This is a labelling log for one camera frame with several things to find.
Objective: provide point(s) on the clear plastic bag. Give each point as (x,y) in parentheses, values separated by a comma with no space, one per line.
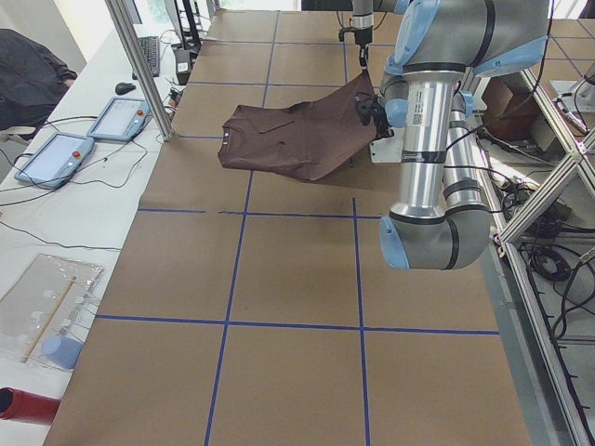
(26,304)

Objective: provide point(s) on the aluminium frame post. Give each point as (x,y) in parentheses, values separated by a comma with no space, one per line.
(125,29)

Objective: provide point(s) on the black computer mouse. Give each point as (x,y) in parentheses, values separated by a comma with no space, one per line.
(123,88)

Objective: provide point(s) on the blue teach pendant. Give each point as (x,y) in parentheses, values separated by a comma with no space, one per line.
(56,161)
(121,120)

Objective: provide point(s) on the brown t-shirt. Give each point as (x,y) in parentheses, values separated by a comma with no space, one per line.
(306,141)

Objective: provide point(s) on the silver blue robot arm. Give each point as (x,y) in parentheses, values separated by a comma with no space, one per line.
(362,23)
(439,220)

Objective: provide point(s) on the blue plastic cup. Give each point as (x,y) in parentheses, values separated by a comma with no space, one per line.
(62,350)

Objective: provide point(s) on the wooden stick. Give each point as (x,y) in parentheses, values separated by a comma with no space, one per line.
(50,315)

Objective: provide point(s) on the black keyboard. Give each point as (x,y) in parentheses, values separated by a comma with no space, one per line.
(150,50)

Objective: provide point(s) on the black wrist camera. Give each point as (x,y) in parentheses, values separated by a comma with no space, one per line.
(364,106)
(343,31)

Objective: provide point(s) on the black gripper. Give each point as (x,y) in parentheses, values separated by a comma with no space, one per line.
(363,37)
(379,122)

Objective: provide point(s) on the upper blue teach pendant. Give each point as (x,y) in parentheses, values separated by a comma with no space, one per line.
(121,120)

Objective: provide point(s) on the aluminium frame table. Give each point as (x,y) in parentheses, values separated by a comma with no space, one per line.
(540,263)

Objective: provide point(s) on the red cylinder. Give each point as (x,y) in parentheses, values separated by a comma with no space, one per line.
(26,407)

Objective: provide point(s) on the seated person in black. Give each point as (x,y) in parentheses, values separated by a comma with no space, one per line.
(33,81)

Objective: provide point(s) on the lower blue teach pendant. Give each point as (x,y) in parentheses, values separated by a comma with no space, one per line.
(56,161)

